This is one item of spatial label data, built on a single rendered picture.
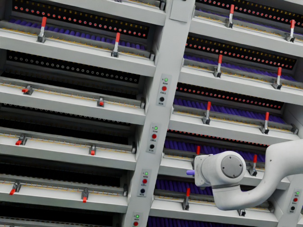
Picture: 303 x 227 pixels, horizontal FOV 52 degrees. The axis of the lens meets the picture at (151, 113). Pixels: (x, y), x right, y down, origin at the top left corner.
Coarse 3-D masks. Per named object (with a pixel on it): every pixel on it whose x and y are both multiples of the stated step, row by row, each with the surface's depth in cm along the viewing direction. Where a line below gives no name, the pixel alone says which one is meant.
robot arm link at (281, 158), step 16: (288, 144) 81; (272, 160) 80; (288, 160) 78; (272, 176) 79; (224, 192) 82; (240, 192) 83; (256, 192) 80; (272, 192) 80; (224, 208) 83; (240, 208) 82
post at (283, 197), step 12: (300, 60) 144; (288, 108) 148; (300, 108) 139; (300, 120) 138; (300, 180) 138; (276, 192) 146; (288, 192) 138; (288, 204) 140; (300, 204) 141; (288, 216) 141
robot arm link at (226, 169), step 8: (224, 152) 81; (232, 152) 81; (208, 160) 88; (216, 160) 81; (224, 160) 80; (232, 160) 80; (240, 160) 81; (208, 168) 86; (216, 168) 80; (224, 168) 80; (232, 168) 80; (240, 168) 80; (208, 176) 87; (216, 176) 81; (224, 176) 79; (232, 176) 80; (240, 176) 80; (216, 184) 84; (224, 184) 82; (232, 184) 82
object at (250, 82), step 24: (192, 48) 135; (216, 48) 136; (240, 48) 136; (192, 72) 121; (216, 72) 122; (240, 72) 129; (264, 72) 138; (288, 72) 144; (264, 96) 127; (288, 96) 128
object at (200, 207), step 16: (160, 176) 145; (176, 176) 147; (160, 192) 136; (176, 192) 138; (192, 192) 141; (208, 192) 144; (160, 208) 131; (176, 208) 133; (192, 208) 135; (208, 208) 138; (256, 208) 144; (272, 208) 144; (240, 224) 140; (256, 224) 140; (272, 224) 141
